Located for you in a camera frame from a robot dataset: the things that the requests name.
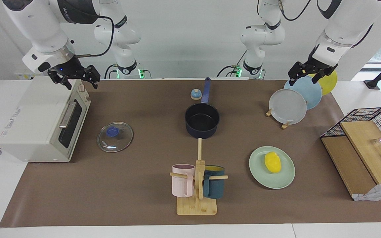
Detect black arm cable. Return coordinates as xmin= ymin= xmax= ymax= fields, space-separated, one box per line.
xmin=76 ymin=15 xmax=115 ymax=58
xmin=277 ymin=0 xmax=374 ymax=49

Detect brown table mat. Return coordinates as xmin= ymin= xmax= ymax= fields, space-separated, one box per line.
xmin=0 ymin=79 xmax=381 ymax=228

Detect wooden mug tree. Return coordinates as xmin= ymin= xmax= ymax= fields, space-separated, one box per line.
xmin=170 ymin=138 xmax=228 ymax=216

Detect yellow plate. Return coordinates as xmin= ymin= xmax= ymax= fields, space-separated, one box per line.
xmin=308 ymin=69 xmax=338 ymax=96

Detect light bamboo cutting board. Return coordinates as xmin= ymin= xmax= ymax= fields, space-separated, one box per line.
xmin=340 ymin=120 xmax=381 ymax=185

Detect black right base cable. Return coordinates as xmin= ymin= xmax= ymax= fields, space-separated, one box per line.
xmin=104 ymin=64 xmax=120 ymax=80

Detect light green plate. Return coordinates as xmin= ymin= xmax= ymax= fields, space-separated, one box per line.
xmin=249 ymin=146 xmax=296 ymax=189

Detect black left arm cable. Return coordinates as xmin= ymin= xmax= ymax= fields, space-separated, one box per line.
xmin=277 ymin=0 xmax=374 ymax=49

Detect white toaster oven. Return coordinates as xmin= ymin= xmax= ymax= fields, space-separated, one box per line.
xmin=0 ymin=76 xmax=92 ymax=162

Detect yellow potato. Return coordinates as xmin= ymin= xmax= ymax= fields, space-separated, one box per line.
xmin=264 ymin=152 xmax=282 ymax=174

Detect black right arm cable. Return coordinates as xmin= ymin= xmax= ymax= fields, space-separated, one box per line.
xmin=76 ymin=15 xmax=115 ymax=58

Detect dark blue saucepan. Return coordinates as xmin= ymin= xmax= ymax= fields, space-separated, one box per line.
xmin=185 ymin=77 xmax=220 ymax=139

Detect grey plate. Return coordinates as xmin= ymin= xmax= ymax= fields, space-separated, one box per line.
xmin=269 ymin=89 xmax=307 ymax=125

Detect white power strip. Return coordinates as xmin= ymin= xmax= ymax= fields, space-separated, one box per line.
xmin=15 ymin=71 xmax=44 ymax=80

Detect dark teal mug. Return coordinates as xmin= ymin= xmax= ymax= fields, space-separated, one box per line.
xmin=202 ymin=165 xmax=225 ymax=199

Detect wooden plate rack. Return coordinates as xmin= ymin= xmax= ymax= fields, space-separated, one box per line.
xmin=266 ymin=107 xmax=292 ymax=129

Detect light blue plate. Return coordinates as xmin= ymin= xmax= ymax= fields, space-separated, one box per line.
xmin=283 ymin=76 xmax=323 ymax=110

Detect pink mug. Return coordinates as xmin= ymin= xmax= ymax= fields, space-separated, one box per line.
xmin=172 ymin=164 xmax=196 ymax=198

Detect black base cable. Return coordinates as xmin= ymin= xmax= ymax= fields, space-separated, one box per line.
xmin=216 ymin=50 xmax=248 ymax=78
xmin=104 ymin=64 xmax=120 ymax=80

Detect black left base cable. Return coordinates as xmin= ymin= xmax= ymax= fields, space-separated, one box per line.
xmin=216 ymin=50 xmax=248 ymax=78

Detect glass lid with blue knob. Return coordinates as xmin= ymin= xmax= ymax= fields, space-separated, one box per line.
xmin=97 ymin=122 xmax=134 ymax=153

